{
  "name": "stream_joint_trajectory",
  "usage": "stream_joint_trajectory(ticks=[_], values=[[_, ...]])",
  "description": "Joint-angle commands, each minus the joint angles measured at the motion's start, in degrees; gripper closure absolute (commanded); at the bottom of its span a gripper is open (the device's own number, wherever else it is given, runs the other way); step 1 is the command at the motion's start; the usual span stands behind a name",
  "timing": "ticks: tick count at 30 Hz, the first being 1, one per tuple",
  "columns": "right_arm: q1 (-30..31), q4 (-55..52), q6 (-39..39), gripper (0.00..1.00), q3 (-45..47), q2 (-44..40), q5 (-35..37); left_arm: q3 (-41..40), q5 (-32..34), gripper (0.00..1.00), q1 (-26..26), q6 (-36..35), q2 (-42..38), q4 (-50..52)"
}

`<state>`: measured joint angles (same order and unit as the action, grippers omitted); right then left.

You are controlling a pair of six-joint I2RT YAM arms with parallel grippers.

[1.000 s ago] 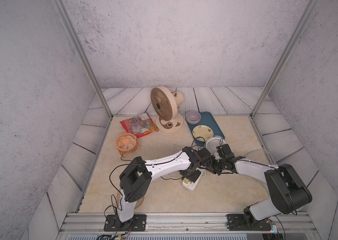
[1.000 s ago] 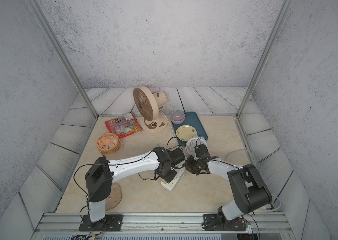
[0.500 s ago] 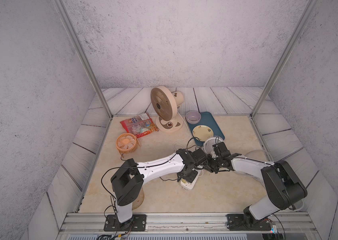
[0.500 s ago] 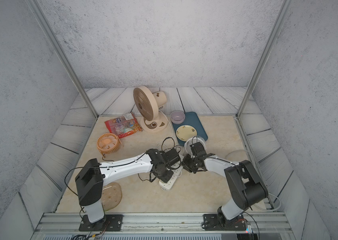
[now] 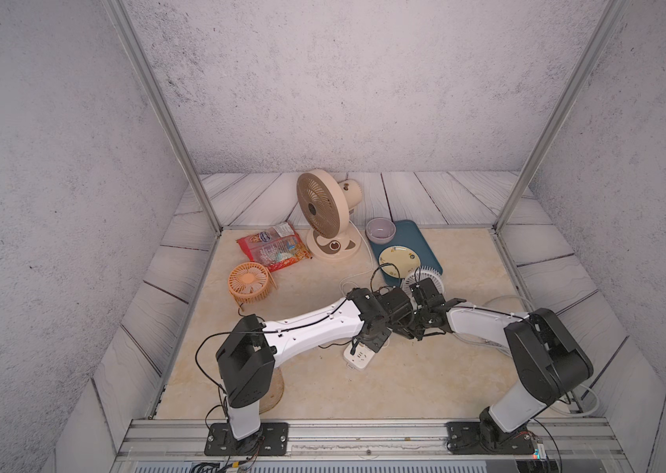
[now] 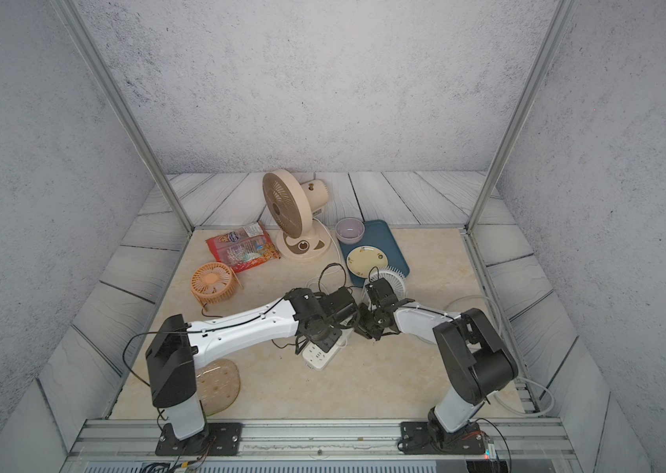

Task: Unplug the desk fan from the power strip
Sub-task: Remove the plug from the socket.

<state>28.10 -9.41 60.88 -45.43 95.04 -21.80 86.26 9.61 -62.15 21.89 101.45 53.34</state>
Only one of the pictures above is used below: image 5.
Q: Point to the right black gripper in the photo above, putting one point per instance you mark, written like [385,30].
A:
[419,336]

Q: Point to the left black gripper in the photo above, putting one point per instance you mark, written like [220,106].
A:
[381,342]

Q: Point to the white power strip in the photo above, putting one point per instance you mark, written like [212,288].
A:
[358,356]

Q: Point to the red snack bag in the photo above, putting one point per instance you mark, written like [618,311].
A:
[275,248]

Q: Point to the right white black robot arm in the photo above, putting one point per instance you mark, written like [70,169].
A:
[548,361]

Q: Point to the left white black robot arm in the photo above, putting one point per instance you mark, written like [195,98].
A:
[254,349]

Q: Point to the small white usb fan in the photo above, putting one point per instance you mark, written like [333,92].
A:
[422,273]

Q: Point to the beige desk fan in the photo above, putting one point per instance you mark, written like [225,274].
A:
[327,206]

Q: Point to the small orange usb fan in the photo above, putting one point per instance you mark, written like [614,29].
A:
[250,282]

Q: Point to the yellow plate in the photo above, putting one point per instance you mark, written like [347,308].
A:
[398,261]

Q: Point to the teal tray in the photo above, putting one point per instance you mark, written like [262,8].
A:
[408,235]

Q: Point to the purple bowl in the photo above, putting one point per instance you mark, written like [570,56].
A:
[380,230]

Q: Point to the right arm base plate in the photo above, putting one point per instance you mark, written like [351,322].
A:
[476,438]

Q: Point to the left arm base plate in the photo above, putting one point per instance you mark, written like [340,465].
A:
[247,440]

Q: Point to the aluminium front rail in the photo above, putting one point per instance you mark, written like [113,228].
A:
[554,445]

